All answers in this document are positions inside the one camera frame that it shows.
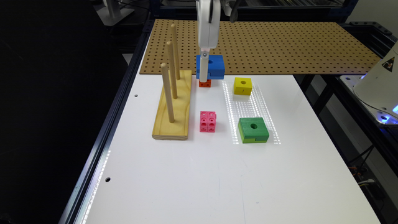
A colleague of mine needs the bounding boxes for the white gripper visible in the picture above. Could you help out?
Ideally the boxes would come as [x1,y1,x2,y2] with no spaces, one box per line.
[196,0,221,83]

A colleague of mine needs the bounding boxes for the blue block with hole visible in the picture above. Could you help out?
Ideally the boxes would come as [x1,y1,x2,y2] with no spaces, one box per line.
[207,55,225,80]

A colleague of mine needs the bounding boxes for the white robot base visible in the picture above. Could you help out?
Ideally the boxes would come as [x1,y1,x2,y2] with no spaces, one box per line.
[340,44,397,126]

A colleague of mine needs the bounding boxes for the yellow block with hole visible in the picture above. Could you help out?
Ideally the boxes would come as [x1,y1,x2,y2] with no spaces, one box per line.
[234,77,252,95]

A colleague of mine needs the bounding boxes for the green block with hole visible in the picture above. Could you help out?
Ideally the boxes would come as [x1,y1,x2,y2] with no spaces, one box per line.
[238,117,269,143]

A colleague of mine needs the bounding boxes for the orange connector cube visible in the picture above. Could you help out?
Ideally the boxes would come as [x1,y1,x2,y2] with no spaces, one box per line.
[199,80,211,88]

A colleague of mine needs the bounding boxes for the middle wooden peg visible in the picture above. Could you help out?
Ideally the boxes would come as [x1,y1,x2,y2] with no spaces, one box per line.
[166,41,178,99]

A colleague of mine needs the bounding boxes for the wooden peg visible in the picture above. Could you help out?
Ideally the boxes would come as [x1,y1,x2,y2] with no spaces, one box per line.
[166,41,178,99]
[170,24,180,80]
[160,63,175,123]

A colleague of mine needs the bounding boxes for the back wooden peg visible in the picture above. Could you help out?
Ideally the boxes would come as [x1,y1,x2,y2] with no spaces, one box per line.
[170,24,180,80]

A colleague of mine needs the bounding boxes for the front wooden peg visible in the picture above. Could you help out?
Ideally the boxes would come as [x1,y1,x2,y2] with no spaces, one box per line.
[160,63,175,123]

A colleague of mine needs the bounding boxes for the brown pegboard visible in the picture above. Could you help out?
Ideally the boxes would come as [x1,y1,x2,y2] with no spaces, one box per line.
[140,19,380,75]

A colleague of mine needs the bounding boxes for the pink connector cube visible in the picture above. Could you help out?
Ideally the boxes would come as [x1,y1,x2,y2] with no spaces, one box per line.
[200,111,216,133]

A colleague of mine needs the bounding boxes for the wooden peg base board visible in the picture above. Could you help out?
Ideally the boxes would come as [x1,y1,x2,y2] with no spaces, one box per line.
[152,70,192,140]

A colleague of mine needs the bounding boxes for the grey stand base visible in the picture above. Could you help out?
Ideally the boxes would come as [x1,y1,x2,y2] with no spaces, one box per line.
[97,0,134,26]

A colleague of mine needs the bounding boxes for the black aluminium table frame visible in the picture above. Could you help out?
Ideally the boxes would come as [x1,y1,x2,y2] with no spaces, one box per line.
[59,19,155,224]

